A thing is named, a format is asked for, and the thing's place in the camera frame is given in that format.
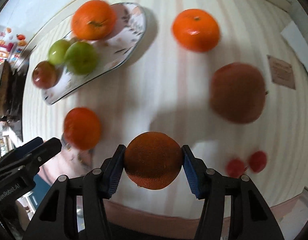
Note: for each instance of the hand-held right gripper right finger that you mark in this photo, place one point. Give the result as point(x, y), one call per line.
point(192, 173)

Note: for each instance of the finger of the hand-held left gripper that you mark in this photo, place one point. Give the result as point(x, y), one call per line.
point(47, 151)
point(31, 145)

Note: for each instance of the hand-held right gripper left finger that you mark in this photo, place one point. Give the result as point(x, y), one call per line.
point(116, 171)

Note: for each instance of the patterned white plate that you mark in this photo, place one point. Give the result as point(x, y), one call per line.
point(124, 37)
point(79, 157)

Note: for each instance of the dark orange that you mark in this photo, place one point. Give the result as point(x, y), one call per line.
point(152, 160)

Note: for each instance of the red-orange tangerine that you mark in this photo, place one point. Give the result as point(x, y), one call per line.
point(81, 128)

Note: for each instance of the small red cherry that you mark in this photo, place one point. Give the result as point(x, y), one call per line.
point(235, 168)
point(258, 161)

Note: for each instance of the pink cloth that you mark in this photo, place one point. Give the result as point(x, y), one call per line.
point(154, 211)

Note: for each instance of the dark metal appliance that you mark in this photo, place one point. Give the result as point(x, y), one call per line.
point(7, 92)

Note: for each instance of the red-green apple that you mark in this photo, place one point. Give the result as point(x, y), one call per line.
point(43, 75)

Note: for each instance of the white striped tablecloth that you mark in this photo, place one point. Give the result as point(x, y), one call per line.
point(169, 85)

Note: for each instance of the large brown-red apple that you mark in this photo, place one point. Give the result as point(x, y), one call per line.
point(237, 92)

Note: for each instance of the green apple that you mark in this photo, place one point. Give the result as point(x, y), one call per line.
point(57, 52)
point(81, 58)

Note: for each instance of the brown card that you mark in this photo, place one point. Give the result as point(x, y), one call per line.
point(281, 72)

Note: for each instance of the bright orange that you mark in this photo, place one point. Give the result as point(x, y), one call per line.
point(94, 20)
point(196, 30)

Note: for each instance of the white paper sheet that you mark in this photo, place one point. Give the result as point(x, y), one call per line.
point(291, 35)

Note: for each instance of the colourful wall poster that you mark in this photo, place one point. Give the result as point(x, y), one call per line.
point(8, 47)

